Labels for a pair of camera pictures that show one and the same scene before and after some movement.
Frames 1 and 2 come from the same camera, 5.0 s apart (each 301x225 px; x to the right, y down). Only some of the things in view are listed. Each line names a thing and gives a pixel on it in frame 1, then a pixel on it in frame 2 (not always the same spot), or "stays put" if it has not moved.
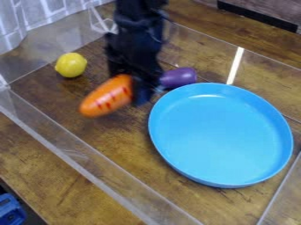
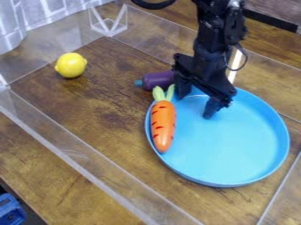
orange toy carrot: x=111 y=96 to x=163 y=119
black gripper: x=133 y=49 to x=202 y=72
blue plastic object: x=12 y=214 stays put
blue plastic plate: x=221 y=134 stays put
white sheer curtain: x=23 y=14 stays put
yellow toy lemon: x=71 y=65 stays put
